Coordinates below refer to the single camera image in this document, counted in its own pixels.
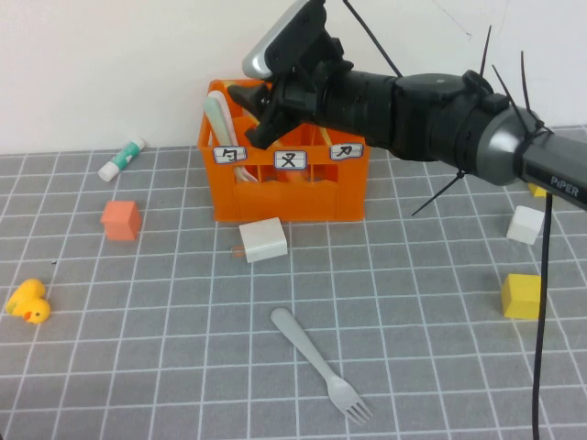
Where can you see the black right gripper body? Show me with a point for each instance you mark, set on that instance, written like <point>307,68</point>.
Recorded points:
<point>300,98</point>

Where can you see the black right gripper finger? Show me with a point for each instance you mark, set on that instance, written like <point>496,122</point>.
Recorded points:
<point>250,98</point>
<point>270,128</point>

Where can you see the grey plastic fork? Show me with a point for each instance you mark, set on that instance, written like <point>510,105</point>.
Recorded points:
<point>302,344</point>

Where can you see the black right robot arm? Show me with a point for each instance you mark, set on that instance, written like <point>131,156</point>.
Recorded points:
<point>435,114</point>

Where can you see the orange plastic cutlery holder crate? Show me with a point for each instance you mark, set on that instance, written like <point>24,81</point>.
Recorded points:
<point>284,201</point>

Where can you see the mint green plastic spoon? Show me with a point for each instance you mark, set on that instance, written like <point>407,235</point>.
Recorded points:
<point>214,117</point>

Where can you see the white charger plug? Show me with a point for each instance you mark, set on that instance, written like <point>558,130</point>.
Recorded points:
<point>265,240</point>

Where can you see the white green glue stick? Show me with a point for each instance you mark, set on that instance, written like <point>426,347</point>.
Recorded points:
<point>122,158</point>

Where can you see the salmon orange cube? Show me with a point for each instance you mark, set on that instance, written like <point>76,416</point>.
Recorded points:
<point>120,222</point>

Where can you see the yellow cube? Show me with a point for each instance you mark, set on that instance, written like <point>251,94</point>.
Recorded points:
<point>520,298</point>
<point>536,190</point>

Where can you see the white cube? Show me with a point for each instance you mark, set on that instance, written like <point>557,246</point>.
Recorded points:
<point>523,224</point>

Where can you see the grey grid tablecloth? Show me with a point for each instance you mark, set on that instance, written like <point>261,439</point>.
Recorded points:
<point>183,376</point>

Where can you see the yellow rubber duck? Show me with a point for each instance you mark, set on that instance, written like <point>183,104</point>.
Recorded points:
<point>27,300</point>

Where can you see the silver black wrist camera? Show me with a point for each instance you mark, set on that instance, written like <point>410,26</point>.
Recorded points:
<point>280,41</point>

